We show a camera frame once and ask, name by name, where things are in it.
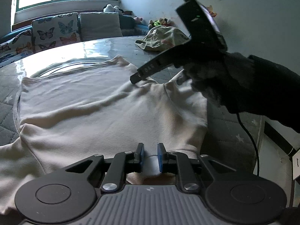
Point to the dark blue sofa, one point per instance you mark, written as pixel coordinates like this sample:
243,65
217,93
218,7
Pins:
127,24

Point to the plain grey cushion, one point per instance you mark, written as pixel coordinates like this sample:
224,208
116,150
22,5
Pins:
99,25

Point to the round black induction cooktop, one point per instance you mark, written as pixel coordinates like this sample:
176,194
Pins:
67,64

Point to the small plush toy pile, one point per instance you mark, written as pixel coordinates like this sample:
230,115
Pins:
159,22

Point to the cream white shirt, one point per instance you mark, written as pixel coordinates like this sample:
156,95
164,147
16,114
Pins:
66,117

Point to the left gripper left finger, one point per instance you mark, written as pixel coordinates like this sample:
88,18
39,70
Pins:
116,169

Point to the lying butterfly print cushion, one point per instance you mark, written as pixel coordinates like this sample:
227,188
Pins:
16,48

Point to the green patterned garment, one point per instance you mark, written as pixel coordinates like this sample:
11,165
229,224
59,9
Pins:
161,38

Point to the white plush toy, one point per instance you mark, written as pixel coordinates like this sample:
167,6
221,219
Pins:
111,9

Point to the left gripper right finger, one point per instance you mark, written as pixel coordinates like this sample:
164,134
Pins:
179,164

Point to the upright butterfly print cushion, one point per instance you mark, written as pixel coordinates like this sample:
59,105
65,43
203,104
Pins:
55,31

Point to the colourful paper pinwheel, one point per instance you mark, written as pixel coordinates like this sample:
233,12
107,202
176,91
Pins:
211,12

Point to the black gloved forearm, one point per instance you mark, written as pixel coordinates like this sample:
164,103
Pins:
248,84

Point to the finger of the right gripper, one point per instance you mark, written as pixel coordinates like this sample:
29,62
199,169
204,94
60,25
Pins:
173,56

